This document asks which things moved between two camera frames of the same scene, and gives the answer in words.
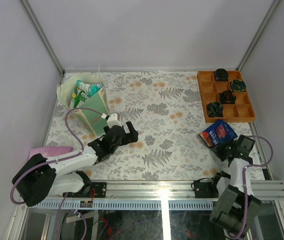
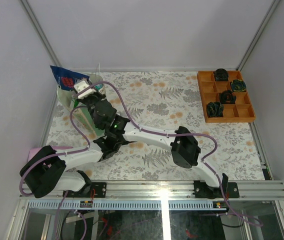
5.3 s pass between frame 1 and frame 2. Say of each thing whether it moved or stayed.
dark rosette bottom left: stayed
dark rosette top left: stayed
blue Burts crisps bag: moved
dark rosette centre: stayed
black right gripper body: moved
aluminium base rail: stayed
